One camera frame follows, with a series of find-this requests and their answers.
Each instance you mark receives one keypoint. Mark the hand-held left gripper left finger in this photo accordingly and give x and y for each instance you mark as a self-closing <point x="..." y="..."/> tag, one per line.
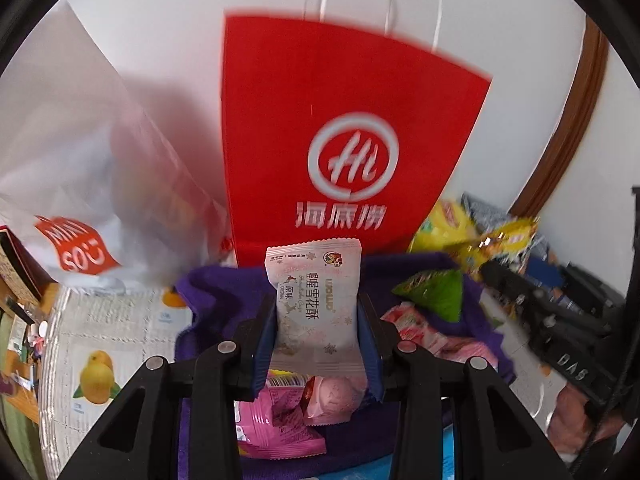
<point x="262" y="352"/>

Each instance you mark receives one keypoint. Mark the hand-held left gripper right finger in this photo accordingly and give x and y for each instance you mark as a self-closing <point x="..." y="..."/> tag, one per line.
<point x="371" y="355"/>

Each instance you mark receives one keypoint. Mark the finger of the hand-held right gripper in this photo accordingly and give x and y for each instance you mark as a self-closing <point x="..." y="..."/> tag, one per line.
<point x="505" y="280"/>

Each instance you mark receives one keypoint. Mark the yellow snack packet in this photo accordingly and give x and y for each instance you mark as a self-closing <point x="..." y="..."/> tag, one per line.
<point x="505" y="240"/>

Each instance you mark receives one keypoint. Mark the white snowflake snack packet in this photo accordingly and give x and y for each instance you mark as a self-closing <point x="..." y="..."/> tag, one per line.
<point x="315" y="305"/>

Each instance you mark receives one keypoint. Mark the green snack packet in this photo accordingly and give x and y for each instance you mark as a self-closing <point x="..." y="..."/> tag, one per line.
<point x="435" y="292"/>

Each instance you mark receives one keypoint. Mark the red paper shopping bag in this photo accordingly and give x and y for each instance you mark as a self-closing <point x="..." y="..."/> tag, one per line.
<point x="310" y="85"/>

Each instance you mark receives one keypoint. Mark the person's right hand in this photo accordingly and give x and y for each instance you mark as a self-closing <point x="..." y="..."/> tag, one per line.
<point x="580" y="425"/>

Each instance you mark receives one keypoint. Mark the pink and silver snack packet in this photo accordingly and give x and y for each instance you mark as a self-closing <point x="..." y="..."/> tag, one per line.
<point x="340" y="397"/>

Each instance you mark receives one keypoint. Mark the purple towel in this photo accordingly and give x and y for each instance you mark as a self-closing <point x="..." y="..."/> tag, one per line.
<point x="225" y="290"/>

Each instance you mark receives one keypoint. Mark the magenta snack packet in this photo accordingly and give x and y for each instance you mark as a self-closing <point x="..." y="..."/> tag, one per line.
<point x="280" y="425"/>

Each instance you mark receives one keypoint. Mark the long pink bear snack packet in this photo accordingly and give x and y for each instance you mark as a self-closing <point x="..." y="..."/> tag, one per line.
<point x="472" y="352"/>

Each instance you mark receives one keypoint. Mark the yellow potato chip bag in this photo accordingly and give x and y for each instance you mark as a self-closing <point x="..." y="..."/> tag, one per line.
<point x="435" y="230"/>

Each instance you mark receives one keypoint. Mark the fruit printed tablecloth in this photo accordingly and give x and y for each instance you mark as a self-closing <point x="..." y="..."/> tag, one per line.
<point x="130" y="340"/>

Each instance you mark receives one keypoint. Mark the patterned cardboard box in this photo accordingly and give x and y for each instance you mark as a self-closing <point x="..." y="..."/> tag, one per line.
<point x="15" y="260"/>

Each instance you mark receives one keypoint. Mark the white plastic shopping bag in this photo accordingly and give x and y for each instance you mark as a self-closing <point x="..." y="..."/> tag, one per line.
<point x="75" y="160"/>

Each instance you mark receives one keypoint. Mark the brown wooden door frame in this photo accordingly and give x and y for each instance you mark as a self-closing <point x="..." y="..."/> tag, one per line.
<point x="575" y="120"/>

